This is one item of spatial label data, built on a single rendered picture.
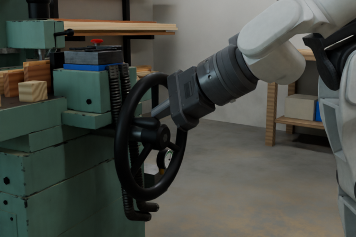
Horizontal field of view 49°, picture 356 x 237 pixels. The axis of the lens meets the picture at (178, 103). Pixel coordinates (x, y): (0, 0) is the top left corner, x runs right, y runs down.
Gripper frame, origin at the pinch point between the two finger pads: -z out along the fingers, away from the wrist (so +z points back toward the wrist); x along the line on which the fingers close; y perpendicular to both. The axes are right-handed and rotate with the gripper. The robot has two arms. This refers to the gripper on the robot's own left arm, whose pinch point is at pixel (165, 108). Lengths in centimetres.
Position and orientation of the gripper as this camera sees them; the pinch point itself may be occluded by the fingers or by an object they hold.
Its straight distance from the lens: 75.8
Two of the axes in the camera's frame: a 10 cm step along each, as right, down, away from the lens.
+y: -6.4, -3.6, -6.8
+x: -1.0, -8.3, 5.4
